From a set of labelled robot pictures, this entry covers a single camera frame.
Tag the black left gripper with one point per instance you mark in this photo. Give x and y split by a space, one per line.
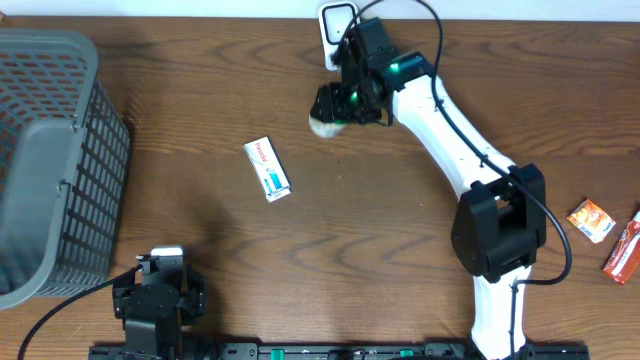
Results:
193 302

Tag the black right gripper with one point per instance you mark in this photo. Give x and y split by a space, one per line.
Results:
329 95

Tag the green lid jar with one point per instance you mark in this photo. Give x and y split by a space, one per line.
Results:
325 130

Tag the white Panadol box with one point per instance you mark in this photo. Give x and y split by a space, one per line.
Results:
268 169

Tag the small orange box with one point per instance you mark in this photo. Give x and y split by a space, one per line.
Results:
592 221

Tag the orange Topps candy bar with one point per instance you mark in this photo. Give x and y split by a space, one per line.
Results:
624 258

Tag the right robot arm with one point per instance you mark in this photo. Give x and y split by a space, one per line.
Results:
499 223

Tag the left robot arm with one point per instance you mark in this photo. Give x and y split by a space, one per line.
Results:
155 337

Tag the white barcode scanner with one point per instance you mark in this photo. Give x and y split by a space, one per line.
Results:
333 19

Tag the grey plastic basket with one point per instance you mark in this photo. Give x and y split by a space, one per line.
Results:
65 155

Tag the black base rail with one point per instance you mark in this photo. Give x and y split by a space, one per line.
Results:
431 350

